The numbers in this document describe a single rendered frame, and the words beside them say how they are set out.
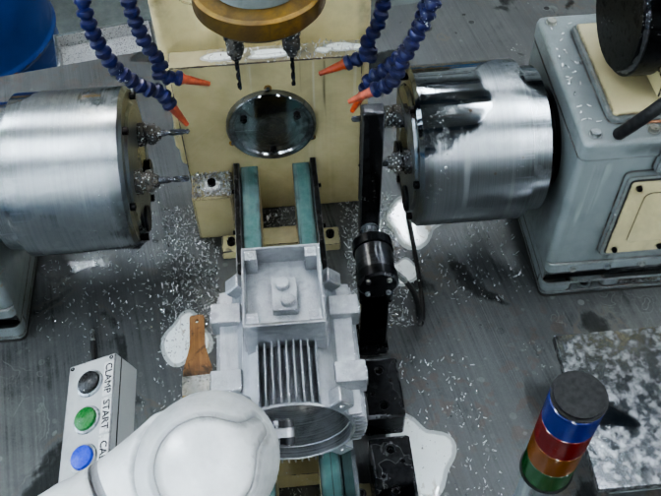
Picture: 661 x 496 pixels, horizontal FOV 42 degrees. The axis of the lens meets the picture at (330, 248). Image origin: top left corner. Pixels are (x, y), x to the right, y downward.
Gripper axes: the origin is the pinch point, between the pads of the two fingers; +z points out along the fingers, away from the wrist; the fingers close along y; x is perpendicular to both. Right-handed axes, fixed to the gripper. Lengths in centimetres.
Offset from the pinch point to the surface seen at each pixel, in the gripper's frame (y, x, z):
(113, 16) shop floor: 51, -141, 209
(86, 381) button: 19.2, -6.9, 7.6
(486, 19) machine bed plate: -55, -79, 81
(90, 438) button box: 18.2, -0.1, 4.2
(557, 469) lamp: -35.3, 7.5, -3.2
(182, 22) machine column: 7, -63, 32
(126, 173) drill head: 15.2, -35.9, 20.4
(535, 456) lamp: -33.2, 5.9, -2.7
